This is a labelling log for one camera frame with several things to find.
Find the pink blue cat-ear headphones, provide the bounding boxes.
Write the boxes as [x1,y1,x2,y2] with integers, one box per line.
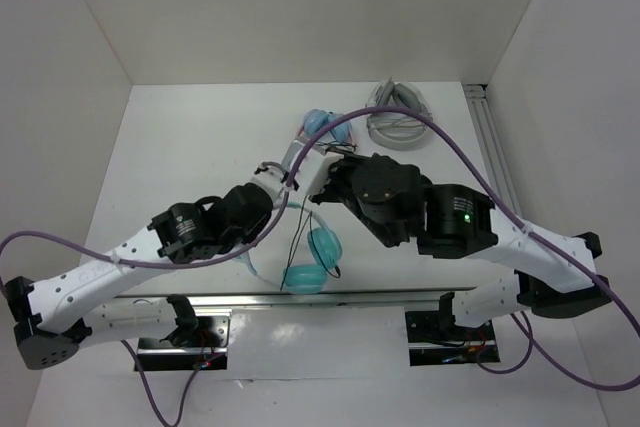
[297,109,357,153]

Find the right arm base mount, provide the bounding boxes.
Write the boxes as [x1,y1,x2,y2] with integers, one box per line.
[398,289,500,366]

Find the white grey headphones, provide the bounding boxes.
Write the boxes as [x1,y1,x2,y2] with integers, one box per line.
[365,78,433,151]

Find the white headphone cable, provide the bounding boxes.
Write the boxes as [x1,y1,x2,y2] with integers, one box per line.
[367,114,434,131]

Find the teal cat-ear headphones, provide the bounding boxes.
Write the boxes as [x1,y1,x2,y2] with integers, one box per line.
[234,202,343,295]

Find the aluminium front rail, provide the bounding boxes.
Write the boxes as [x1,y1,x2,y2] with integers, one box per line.
[109,289,481,311]

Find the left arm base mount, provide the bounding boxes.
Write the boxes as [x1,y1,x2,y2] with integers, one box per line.
[133,294,231,371]

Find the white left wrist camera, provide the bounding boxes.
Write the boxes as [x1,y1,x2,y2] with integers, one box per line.
[250,140,307,201]

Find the black teal-headphone cable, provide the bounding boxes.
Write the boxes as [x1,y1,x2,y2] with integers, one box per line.
[279,196,344,293]

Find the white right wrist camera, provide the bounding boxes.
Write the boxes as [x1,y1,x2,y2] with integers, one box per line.
[295,150,344,196]

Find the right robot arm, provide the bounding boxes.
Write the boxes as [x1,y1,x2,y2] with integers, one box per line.
[311,154,611,339]

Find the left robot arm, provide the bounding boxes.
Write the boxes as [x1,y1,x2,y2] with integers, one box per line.
[7,182,281,370]

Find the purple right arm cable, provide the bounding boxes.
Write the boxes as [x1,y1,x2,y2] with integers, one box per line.
[284,107,640,392]

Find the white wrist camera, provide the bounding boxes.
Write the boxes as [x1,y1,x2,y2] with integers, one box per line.
[295,150,344,196]
[250,140,307,201]

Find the aluminium side rail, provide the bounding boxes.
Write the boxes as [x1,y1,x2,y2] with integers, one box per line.
[462,84,522,215]

